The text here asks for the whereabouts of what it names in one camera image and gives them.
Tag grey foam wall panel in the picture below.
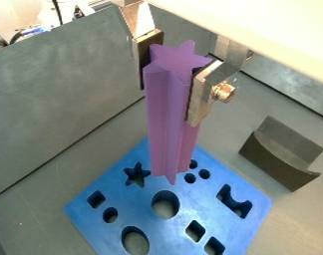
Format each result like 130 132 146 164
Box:
0 6 142 193

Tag blue shape sorter board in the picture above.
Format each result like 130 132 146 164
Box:
65 141 272 255

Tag purple star prism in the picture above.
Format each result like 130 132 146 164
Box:
144 40 210 184

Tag dark grey curved block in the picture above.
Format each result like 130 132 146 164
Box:
239 116 323 191

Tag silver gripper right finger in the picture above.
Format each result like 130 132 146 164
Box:
185 36 253 127

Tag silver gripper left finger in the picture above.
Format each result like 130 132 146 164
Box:
121 1 164 89

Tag black cable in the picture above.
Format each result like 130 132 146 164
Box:
9 29 35 45

